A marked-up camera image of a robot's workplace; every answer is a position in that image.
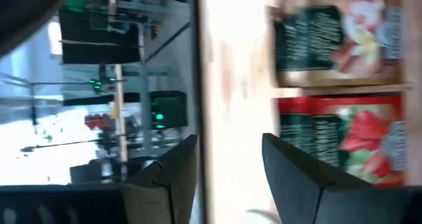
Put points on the red tea packet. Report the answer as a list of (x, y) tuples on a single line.
[(362, 135)]

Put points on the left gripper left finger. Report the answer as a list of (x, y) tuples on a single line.
[(174, 187)]

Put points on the wooden tea organizer box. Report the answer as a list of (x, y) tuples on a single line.
[(329, 91)]

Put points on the beige tea packet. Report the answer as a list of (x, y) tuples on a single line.
[(313, 36)]

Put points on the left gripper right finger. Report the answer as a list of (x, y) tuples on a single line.
[(296, 191)]

